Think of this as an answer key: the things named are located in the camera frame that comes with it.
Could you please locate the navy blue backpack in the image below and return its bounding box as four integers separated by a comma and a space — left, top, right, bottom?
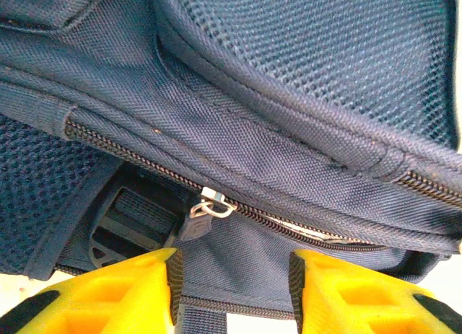
0, 0, 462, 334

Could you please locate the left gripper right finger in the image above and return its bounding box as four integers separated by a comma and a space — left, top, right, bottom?
288, 249, 462, 334

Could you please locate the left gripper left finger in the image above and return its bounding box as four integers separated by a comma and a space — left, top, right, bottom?
0, 247, 185, 334

